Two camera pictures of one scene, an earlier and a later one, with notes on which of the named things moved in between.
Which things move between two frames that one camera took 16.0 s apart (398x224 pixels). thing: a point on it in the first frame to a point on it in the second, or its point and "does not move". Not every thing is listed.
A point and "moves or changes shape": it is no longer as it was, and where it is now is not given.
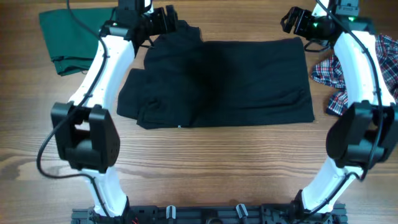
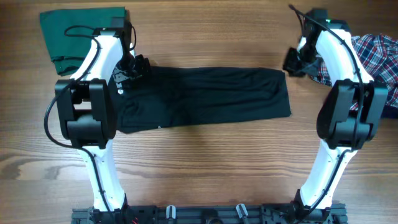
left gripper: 159,14 to 143,70
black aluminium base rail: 211,214 does not move
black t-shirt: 187,83 moves or changes shape
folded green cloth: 72,45 does not move
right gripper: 296,22 to 292,64
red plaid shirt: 329,71 does not move
